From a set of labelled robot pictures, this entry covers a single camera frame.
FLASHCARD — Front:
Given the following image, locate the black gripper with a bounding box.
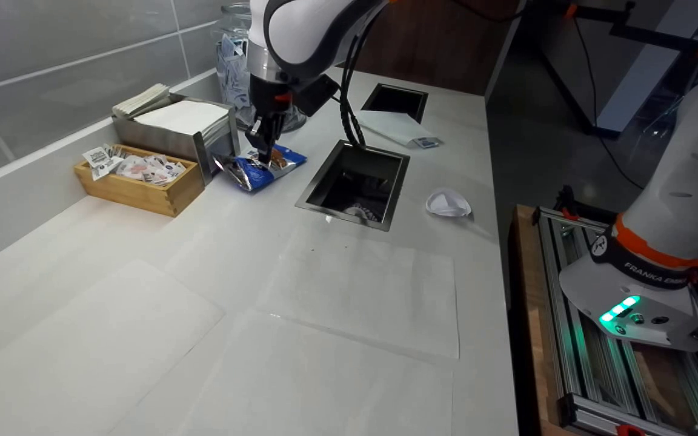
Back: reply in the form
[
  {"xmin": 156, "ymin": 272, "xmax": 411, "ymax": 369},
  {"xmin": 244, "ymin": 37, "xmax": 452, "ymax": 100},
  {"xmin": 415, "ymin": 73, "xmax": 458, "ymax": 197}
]
[{"xmin": 246, "ymin": 74, "xmax": 296, "ymax": 169}]

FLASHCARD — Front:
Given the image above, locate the blue and white snack packet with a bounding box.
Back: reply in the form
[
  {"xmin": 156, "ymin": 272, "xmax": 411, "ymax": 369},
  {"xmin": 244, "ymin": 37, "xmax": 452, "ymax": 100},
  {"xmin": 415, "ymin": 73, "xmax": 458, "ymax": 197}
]
[{"xmin": 210, "ymin": 143, "xmax": 307, "ymax": 197}]

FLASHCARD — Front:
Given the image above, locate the steel trash chute with rubbish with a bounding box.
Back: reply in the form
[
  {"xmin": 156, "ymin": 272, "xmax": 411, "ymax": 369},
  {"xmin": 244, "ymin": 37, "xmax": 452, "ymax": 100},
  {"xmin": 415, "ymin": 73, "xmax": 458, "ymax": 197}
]
[{"xmin": 296, "ymin": 140, "xmax": 411, "ymax": 234}]

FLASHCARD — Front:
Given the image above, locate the empty steel trash chute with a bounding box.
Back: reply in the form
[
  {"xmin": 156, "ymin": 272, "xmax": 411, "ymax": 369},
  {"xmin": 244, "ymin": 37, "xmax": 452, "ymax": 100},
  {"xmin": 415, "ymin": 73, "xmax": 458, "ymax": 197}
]
[{"xmin": 358, "ymin": 79, "xmax": 431, "ymax": 125}]

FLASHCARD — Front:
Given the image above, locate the steel napkin dispenser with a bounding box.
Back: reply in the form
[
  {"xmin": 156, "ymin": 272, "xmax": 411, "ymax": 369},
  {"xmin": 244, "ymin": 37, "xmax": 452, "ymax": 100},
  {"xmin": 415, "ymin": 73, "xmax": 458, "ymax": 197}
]
[{"xmin": 108, "ymin": 82, "xmax": 242, "ymax": 165}]

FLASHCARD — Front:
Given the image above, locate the assorted paper sachets pile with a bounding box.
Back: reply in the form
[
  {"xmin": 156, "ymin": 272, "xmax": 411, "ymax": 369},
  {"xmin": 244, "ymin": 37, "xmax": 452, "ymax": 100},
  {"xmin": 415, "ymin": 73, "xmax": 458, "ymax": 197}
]
[{"xmin": 79, "ymin": 143, "xmax": 189, "ymax": 188}]

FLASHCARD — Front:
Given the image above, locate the wooden sachet tray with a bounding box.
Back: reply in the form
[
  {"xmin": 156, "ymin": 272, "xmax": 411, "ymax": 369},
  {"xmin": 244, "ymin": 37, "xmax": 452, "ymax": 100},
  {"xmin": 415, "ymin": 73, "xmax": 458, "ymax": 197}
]
[{"xmin": 73, "ymin": 143, "xmax": 205, "ymax": 217}]

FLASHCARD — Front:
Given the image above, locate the small blue white sachet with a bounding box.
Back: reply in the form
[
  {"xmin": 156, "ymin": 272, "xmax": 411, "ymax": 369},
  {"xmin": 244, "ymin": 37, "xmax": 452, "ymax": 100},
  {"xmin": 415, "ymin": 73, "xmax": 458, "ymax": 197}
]
[{"xmin": 408, "ymin": 132, "xmax": 446, "ymax": 153}]

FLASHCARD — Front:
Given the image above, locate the wooden base board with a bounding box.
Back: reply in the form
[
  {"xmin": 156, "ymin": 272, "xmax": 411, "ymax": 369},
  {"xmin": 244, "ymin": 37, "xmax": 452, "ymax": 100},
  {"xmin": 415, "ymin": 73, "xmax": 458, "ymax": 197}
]
[{"xmin": 509, "ymin": 203, "xmax": 581, "ymax": 436}]

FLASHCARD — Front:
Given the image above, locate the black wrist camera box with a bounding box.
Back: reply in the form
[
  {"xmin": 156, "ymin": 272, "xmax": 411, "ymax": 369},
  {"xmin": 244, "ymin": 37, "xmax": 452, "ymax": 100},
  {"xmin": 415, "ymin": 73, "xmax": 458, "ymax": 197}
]
[{"xmin": 292, "ymin": 73, "xmax": 341, "ymax": 117}]

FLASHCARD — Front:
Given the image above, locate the aluminium profile mount frame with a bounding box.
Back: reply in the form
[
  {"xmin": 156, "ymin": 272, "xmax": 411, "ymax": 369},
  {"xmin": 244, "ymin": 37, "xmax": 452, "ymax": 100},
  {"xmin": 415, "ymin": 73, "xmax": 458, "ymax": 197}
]
[{"xmin": 534, "ymin": 203, "xmax": 698, "ymax": 436}]

